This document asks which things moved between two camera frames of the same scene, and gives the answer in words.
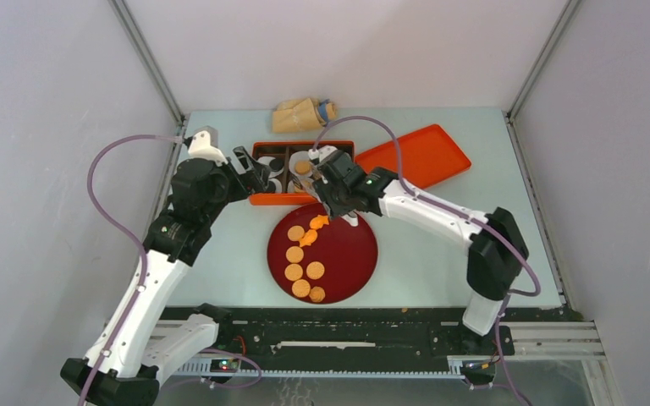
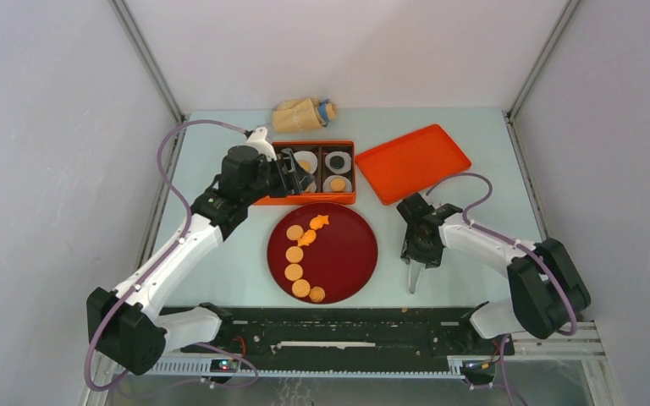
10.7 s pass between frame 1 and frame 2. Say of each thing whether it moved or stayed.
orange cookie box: stayed
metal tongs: moved
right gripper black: moved
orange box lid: stayed
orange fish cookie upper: stayed
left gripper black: moved
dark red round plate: stayed
